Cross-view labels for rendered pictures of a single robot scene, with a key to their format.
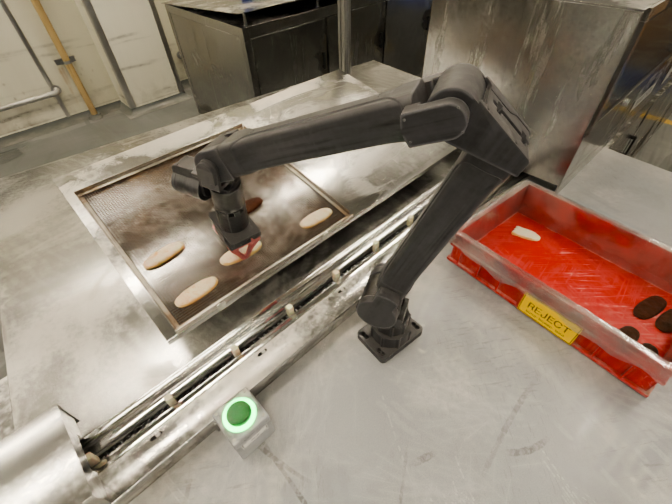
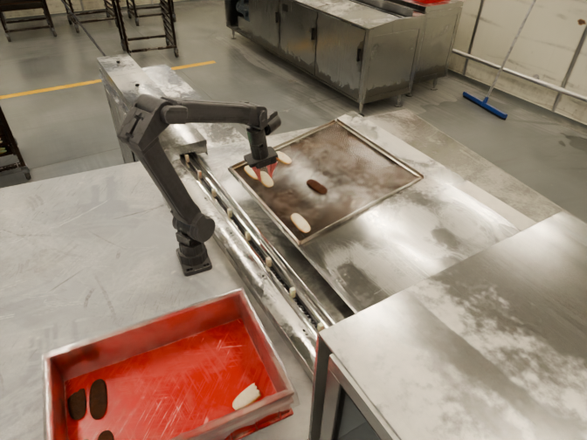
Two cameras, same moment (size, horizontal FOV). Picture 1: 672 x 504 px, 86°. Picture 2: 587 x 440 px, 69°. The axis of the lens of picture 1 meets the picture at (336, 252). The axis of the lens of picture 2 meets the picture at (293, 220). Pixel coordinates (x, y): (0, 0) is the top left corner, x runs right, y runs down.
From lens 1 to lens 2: 1.36 m
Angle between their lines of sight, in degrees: 70
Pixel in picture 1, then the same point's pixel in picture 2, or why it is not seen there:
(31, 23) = not seen: outside the picture
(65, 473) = (176, 144)
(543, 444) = (84, 305)
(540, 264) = (202, 387)
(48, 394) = (231, 150)
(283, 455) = (155, 210)
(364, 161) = (376, 263)
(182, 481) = not seen: hidden behind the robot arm
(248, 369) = (198, 194)
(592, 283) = (157, 421)
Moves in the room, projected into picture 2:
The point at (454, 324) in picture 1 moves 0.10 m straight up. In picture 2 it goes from (181, 296) to (176, 271)
